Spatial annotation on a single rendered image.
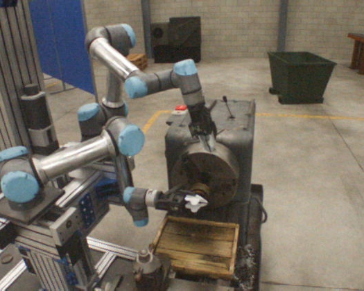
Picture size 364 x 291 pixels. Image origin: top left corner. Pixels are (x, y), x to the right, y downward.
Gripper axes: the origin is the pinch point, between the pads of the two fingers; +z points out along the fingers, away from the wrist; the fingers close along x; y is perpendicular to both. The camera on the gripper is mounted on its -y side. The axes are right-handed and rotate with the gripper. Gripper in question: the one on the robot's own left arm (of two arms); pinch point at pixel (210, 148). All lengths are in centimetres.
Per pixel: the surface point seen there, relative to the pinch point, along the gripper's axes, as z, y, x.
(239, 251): 76, -20, -6
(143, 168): 98, -190, -144
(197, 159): 9.0, -10.9, -10.4
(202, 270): 40.1, 25.2, -9.4
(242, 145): 13.3, -26.6, 8.1
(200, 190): 18.4, 1.0, -9.0
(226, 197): 31.6, -10.9, -2.4
